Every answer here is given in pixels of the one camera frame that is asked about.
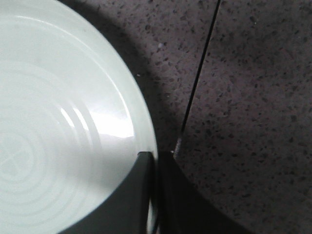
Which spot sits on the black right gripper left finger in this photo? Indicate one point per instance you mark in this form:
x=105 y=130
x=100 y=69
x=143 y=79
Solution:
x=129 y=209

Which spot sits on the light green round plate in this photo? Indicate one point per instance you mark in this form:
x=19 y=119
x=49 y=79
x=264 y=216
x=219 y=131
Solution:
x=72 y=118

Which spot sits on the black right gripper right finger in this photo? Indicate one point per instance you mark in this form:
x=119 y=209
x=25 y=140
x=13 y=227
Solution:
x=182 y=209

